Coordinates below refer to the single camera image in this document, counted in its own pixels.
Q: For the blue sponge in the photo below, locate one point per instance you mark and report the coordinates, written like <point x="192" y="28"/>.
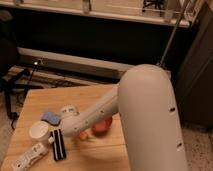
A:
<point x="51" y="118"/>

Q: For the orange pepper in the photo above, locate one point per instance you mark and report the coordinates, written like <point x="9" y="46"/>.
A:
<point x="83" y="135"/>

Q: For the metal pole stand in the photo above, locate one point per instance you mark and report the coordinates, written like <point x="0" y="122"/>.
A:
<point x="161" y="63"/>

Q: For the black striped eraser block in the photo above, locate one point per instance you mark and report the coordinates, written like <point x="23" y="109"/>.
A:
<point x="58" y="146"/>

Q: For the white cup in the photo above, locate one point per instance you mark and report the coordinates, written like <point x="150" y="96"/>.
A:
<point x="39" y="131"/>

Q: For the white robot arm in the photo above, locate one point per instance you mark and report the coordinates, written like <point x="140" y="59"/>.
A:
<point x="145" y="100"/>

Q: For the red-brown bowl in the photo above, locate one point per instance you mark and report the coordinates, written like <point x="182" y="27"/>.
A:
<point x="103" y="126"/>

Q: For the white baseboard heater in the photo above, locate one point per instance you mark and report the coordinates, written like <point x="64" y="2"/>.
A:
<point x="78" y="64"/>

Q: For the black office chair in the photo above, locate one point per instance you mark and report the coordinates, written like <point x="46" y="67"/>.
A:
<point x="9" y="57"/>

